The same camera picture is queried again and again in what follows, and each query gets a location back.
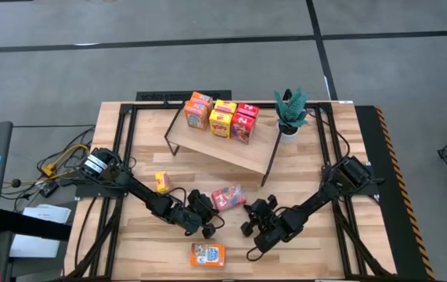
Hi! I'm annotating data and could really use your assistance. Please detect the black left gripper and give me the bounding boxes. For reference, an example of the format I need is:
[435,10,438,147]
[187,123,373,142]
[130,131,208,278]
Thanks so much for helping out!
[168,190,224,240]

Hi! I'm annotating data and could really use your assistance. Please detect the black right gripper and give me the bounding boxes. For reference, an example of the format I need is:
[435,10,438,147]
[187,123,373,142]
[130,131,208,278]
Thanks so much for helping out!
[240,194,302,254]

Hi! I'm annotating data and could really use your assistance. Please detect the red Froot Loops cereal box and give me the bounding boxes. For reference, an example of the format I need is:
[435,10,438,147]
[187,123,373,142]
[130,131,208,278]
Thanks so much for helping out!
[230,112,256,145]
[237,102,261,118]
[211,183,247,212]

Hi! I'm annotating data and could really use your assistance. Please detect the orange Frosted Mini Wheats box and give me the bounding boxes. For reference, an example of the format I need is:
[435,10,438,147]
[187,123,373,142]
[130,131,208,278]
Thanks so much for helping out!
[189,242,227,268]
[184,99,211,131]
[189,91,214,113]

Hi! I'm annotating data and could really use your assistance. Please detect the yellow Corn Pops cereal box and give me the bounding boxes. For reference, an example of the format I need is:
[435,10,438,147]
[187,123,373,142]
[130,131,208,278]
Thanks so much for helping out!
[154,171,171,194]
[214,99,238,115]
[208,109,235,139]

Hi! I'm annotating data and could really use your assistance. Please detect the wooden shelf black metal legs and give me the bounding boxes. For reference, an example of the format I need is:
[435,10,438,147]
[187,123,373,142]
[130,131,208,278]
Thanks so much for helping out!
[163,102,283,187]

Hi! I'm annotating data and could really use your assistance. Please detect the green plant in white pot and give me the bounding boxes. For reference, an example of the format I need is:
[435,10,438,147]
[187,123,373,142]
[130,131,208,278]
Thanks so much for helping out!
[272,86,311,144]

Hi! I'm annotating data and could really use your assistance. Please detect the black perforated strip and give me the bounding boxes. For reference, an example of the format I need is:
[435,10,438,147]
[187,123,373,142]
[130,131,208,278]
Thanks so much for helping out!
[135,89,233,102]

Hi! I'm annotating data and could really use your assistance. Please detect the black mat hazard stripe edge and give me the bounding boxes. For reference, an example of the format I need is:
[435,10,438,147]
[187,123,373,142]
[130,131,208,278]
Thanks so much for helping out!
[354,104,436,281]

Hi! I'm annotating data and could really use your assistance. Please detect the white paper sheets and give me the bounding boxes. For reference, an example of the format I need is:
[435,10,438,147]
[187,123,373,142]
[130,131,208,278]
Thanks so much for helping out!
[9,203,72,259]

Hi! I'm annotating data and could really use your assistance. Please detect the black power adapter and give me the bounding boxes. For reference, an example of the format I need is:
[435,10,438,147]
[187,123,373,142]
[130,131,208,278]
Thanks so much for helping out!
[38,181,59,199]

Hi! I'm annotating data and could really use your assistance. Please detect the black flat bar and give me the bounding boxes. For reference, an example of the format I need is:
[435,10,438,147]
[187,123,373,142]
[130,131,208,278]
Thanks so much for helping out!
[0,208,74,241]

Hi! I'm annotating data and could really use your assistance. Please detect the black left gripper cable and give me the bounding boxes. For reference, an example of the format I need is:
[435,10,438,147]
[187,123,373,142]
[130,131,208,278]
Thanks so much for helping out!
[166,186,226,232]

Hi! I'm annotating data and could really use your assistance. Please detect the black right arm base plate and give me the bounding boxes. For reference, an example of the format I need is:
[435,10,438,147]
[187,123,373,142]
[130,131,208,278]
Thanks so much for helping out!
[322,164,384,197]

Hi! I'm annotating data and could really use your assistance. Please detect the long black hanging cable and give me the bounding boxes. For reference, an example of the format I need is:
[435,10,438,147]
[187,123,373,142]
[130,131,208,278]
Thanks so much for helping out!
[304,110,352,157]

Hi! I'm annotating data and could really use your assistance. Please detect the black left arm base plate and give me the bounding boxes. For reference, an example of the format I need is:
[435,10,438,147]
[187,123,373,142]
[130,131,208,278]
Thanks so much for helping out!
[74,183,130,199]

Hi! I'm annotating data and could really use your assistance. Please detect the yellow cable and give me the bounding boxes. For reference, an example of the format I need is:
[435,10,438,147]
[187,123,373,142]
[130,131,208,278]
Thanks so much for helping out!
[41,143,91,178]

